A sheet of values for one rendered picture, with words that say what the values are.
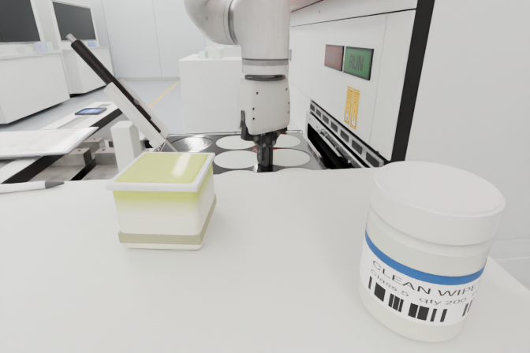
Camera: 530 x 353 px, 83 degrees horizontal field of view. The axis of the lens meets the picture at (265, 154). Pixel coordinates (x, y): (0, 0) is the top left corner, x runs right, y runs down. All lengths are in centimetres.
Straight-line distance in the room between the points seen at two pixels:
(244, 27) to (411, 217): 42
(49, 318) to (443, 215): 25
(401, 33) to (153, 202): 36
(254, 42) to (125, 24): 841
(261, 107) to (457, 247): 41
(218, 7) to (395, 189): 44
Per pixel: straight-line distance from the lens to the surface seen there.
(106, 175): 69
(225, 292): 25
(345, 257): 28
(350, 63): 59
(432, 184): 21
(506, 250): 68
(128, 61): 893
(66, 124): 81
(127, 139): 37
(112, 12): 898
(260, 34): 52
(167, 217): 27
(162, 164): 29
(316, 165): 61
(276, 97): 55
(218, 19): 55
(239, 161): 62
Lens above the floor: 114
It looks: 22 degrees down
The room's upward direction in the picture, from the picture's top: straight up
